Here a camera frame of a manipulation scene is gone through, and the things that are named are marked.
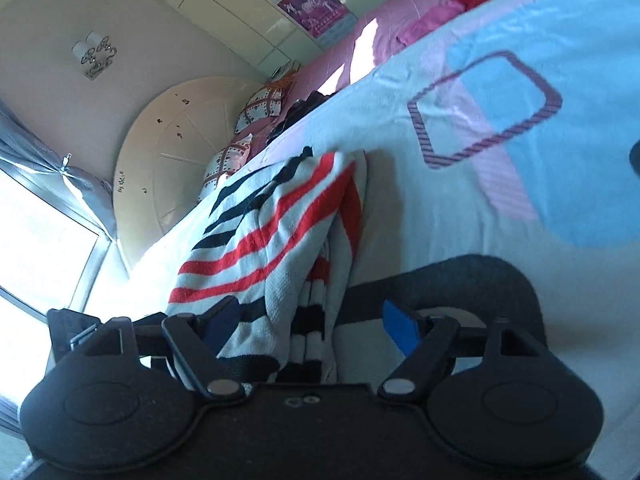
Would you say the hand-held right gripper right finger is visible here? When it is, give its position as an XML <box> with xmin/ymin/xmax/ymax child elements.
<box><xmin>377</xmin><ymin>300</ymin><xmax>547</xmax><ymax>404</ymax></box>

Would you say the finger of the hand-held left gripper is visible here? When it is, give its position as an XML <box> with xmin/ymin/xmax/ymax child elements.
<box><xmin>46</xmin><ymin>308</ymin><xmax>103</xmax><ymax>361</ymax></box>

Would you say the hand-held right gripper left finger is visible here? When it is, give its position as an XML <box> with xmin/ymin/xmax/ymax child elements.
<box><xmin>82</xmin><ymin>296</ymin><xmax>246</xmax><ymax>403</ymax></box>

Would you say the red black white striped sweater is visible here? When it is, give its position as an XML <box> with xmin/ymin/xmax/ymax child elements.
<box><xmin>165</xmin><ymin>145</ymin><xmax>371</xmax><ymax>386</ymax></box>

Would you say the dark clothes pile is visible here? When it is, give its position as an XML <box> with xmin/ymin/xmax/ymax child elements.
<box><xmin>267</xmin><ymin>91</ymin><xmax>331</xmax><ymax>143</ymax></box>

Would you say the metal framed window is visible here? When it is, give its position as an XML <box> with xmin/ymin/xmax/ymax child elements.
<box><xmin>0</xmin><ymin>160</ymin><xmax>111</xmax><ymax>441</ymax></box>

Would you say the grey blue curtain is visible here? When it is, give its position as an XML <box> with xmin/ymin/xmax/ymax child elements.
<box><xmin>0</xmin><ymin>100</ymin><xmax>118</xmax><ymax>241</ymax></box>

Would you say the patterned white brown pillow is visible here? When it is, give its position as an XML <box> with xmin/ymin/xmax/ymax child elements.
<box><xmin>200</xmin><ymin>135</ymin><xmax>253</xmax><ymax>201</ymax></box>
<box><xmin>235</xmin><ymin>72</ymin><xmax>301</xmax><ymax>133</ymax></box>

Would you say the cream round headboard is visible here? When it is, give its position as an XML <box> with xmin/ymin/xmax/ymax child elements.
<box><xmin>112</xmin><ymin>76</ymin><xmax>266</xmax><ymax>273</ymax></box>

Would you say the white blue pink printed blanket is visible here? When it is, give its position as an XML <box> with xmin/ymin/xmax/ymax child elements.
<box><xmin>82</xmin><ymin>0</ymin><xmax>640</xmax><ymax>480</ymax></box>

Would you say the pink cloth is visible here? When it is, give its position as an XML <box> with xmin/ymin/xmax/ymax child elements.
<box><xmin>397</xmin><ymin>0</ymin><xmax>466</xmax><ymax>46</ymax></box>

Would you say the pink bedsheet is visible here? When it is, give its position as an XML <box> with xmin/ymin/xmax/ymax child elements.
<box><xmin>250</xmin><ymin>0</ymin><xmax>456</xmax><ymax>161</ymax></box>

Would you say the metal wall lamp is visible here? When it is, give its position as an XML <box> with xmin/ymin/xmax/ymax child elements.
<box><xmin>72</xmin><ymin>30</ymin><xmax>118</xmax><ymax>81</ymax></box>

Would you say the purple wall poster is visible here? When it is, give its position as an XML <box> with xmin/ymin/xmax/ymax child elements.
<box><xmin>277</xmin><ymin>0</ymin><xmax>358</xmax><ymax>38</ymax></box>

